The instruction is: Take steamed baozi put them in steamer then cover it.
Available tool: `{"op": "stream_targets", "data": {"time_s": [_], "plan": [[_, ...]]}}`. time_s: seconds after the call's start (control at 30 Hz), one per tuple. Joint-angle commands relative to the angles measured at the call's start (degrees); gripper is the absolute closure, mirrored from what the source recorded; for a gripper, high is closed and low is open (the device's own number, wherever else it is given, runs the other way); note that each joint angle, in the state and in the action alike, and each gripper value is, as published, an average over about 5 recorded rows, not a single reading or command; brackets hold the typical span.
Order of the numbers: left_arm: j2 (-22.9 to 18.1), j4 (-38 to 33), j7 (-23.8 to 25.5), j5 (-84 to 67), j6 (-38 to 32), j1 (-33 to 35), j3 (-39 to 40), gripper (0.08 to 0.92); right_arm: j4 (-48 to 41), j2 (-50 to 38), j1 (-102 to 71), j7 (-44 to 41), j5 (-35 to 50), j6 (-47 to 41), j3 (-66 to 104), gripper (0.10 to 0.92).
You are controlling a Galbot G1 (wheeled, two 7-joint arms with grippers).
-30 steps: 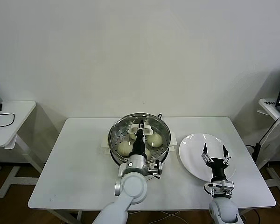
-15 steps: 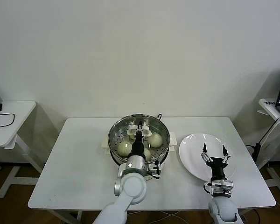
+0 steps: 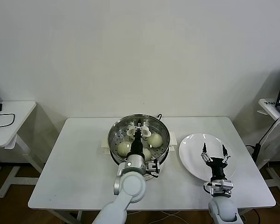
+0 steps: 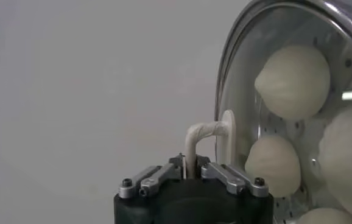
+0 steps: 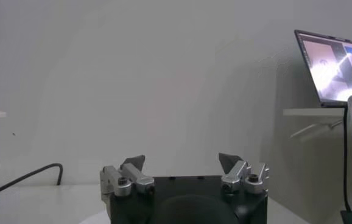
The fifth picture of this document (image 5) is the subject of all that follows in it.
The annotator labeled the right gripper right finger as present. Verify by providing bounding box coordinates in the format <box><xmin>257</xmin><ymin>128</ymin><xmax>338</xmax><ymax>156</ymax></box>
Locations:
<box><xmin>218</xmin><ymin>152</ymin><xmax>270</xmax><ymax>195</ymax></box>

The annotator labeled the white desk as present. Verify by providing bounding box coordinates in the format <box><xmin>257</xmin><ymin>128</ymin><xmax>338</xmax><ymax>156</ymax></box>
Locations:
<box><xmin>282</xmin><ymin>106</ymin><xmax>352</xmax><ymax>142</ymax></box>

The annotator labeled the black cooker power cord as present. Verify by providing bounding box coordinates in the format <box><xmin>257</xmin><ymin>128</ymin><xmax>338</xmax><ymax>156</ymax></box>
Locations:
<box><xmin>0</xmin><ymin>163</ymin><xmax>65</xmax><ymax>202</ymax></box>

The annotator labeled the open laptop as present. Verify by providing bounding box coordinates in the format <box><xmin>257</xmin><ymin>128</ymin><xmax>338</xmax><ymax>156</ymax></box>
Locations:
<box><xmin>294</xmin><ymin>29</ymin><xmax>352</xmax><ymax>108</ymax></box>

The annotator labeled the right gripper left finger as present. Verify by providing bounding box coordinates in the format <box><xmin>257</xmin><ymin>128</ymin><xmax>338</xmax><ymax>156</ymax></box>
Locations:
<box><xmin>99</xmin><ymin>154</ymin><xmax>156</xmax><ymax>198</ymax></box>

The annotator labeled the black laptop cable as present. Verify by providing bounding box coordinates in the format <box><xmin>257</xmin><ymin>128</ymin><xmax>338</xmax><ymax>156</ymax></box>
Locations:
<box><xmin>342</xmin><ymin>106</ymin><xmax>352</xmax><ymax>214</ymax></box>

